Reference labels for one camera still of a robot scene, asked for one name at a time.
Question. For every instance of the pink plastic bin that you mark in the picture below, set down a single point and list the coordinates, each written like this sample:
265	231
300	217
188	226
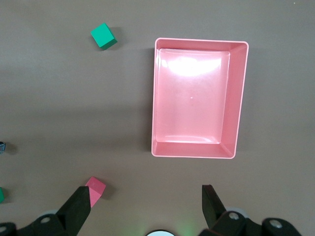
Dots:
197	98

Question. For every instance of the red foam cube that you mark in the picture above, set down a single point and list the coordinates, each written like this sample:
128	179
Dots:
97	186

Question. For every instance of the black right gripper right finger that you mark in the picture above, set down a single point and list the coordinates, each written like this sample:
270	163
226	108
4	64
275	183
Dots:
216	216

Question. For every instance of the orange-capped push button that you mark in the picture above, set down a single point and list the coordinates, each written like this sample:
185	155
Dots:
2	148

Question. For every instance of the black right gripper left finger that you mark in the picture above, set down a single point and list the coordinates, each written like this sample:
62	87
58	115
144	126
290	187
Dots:
73	214

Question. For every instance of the green foam cube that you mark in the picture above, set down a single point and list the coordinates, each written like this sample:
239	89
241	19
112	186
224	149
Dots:
1	195
103	37

